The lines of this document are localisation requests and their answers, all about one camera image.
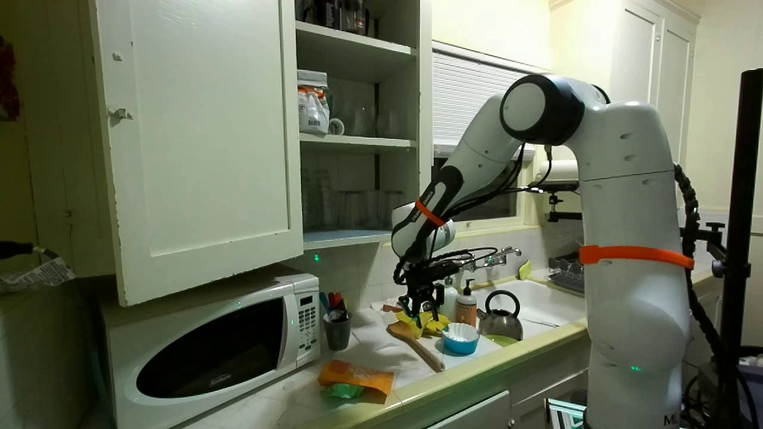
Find clear drinking glasses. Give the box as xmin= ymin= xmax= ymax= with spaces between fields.
xmin=305 ymin=186 xmax=410 ymax=232

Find yellow rubber glove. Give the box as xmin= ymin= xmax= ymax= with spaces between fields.
xmin=397 ymin=308 xmax=453 ymax=339

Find blue bowl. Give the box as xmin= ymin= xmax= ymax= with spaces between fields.
xmin=439 ymin=319 xmax=483 ymax=358

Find orange strap on forearm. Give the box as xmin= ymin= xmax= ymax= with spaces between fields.
xmin=414 ymin=196 xmax=452 ymax=230

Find white paper towel roll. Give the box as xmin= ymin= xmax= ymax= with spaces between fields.
xmin=540 ymin=156 xmax=583 ymax=188

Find white cupboard door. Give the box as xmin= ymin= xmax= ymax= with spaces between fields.
xmin=88 ymin=0 xmax=305 ymax=309

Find chrome sink faucet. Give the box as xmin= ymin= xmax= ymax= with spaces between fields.
xmin=457 ymin=243 xmax=528 ymax=293

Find wooden spoon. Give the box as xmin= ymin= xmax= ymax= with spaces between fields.
xmin=384 ymin=319 xmax=448 ymax=373

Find white open wall cupboard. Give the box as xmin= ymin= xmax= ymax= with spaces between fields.
xmin=293 ymin=0 xmax=437 ymax=252

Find tall white cabinet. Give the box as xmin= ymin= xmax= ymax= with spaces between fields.
xmin=546 ymin=0 xmax=701 ymax=161

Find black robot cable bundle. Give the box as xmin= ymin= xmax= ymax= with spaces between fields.
xmin=391 ymin=142 xmax=557 ymax=309

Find white pump soap bottle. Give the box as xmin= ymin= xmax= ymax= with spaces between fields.
xmin=441 ymin=277 xmax=464 ymax=323

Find dark jars on shelf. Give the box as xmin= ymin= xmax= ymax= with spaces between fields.
xmin=297 ymin=0 xmax=383 ymax=37

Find small green item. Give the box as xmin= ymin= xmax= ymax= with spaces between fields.
xmin=325 ymin=381 xmax=368 ymax=404

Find orange strap on lower link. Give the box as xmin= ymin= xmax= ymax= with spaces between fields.
xmin=577 ymin=243 xmax=697 ymax=271

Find orange snack bag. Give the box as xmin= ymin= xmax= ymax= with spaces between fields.
xmin=315 ymin=358 xmax=397 ymax=398

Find white printed mug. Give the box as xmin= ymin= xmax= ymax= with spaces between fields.
xmin=297 ymin=67 xmax=348 ymax=140

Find steel kettle black handle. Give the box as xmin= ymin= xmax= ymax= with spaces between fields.
xmin=478 ymin=287 xmax=528 ymax=343

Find white counter drawers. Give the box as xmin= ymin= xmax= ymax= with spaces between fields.
xmin=424 ymin=339 xmax=592 ymax=429

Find white window blind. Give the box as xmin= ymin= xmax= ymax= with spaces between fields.
xmin=429 ymin=44 xmax=533 ymax=156

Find white microwave oven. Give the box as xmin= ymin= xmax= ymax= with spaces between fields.
xmin=99 ymin=268 xmax=325 ymax=429

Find white kitchen sink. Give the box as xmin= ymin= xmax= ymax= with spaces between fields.
xmin=474 ymin=277 xmax=594 ymax=344

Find orange pump soap bottle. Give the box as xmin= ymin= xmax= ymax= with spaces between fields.
xmin=453 ymin=277 xmax=483 ymax=328

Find grey mug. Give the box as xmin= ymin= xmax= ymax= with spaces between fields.
xmin=319 ymin=308 xmax=355 ymax=354

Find crumpled plastic bag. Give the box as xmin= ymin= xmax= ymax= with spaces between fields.
xmin=0 ymin=240 xmax=79 ymax=298

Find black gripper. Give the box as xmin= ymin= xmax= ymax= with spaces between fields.
xmin=399 ymin=271 xmax=448 ymax=328

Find white fridge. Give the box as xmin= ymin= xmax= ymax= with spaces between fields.
xmin=0 ymin=278 xmax=105 ymax=429

